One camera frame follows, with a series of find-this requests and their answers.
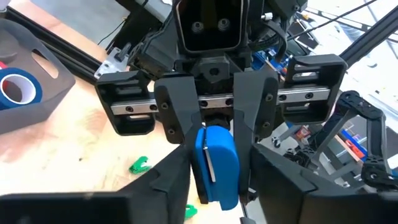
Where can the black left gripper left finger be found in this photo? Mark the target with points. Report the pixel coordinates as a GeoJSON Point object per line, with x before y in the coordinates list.
{"type": "Point", "coordinates": [164, 186]}

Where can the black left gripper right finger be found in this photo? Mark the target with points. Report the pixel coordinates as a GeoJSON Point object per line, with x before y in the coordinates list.
{"type": "Point", "coordinates": [286, 189]}

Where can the silver metal bracket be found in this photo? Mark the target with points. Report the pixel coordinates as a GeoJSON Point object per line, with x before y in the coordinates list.
{"type": "Point", "coordinates": [107, 67]}

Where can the backlit blue keyboard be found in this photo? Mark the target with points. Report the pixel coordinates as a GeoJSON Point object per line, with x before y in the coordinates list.
{"type": "Point", "coordinates": [267, 60]}

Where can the dark grey translucent bin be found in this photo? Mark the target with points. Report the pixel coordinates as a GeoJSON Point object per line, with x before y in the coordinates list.
{"type": "Point", "coordinates": [46, 102]}

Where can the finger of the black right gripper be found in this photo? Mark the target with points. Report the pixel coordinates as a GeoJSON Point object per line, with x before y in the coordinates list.
{"type": "Point", "coordinates": [177, 105]}
{"type": "Point", "coordinates": [255, 99]}

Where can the black jointed support arm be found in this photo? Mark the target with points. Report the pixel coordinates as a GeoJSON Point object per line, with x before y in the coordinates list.
{"type": "Point", "coordinates": [357, 104]}

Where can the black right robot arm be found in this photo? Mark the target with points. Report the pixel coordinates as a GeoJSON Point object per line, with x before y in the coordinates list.
{"type": "Point", "coordinates": [155, 53]}

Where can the blue staple remover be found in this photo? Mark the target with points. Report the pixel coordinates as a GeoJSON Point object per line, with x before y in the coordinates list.
{"type": "Point", "coordinates": [222, 161]}

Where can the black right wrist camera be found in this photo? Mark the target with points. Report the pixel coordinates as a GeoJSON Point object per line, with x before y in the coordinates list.
{"type": "Point", "coordinates": [211, 18]}

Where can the dark blue tape roll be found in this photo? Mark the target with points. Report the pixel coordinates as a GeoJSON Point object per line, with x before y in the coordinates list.
{"type": "Point", "coordinates": [35, 90]}

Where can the shelf with coloured boxes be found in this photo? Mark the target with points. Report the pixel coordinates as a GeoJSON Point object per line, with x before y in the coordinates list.
{"type": "Point", "coordinates": [353, 144]}

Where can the green staple remover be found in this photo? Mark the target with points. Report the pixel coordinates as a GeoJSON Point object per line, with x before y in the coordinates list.
{"type": "Point", "coordinates": [140, 165]}
{"type": "Point", "coordinates": [190, 212]}

